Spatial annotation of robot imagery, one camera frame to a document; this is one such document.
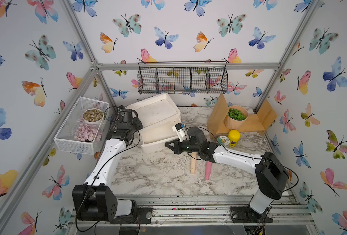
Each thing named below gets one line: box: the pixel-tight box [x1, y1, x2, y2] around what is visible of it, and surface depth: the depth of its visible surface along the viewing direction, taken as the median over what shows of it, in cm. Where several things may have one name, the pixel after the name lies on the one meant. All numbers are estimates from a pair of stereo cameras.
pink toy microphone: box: [204, 161, 213, 181], surface depth 90 cm
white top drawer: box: [138, 115, 182, 155], surface depth 81 cm
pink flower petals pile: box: [74, 123, 103, 143], surface depth 65 cm
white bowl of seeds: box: [82, 108, 105, 125], surface depth 73 cm
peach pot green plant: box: [224, 105, 249, 131], surface depth 93 cm
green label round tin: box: [217, 135, 230, 148], surface depth 95 cm
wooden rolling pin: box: [190, 151, 198, 174], surface depth 90 cm
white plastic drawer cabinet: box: [126, 92, 181, 154], surface depth 87 cm
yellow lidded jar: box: [227, 129, 241, 148], surface depth 95 cm
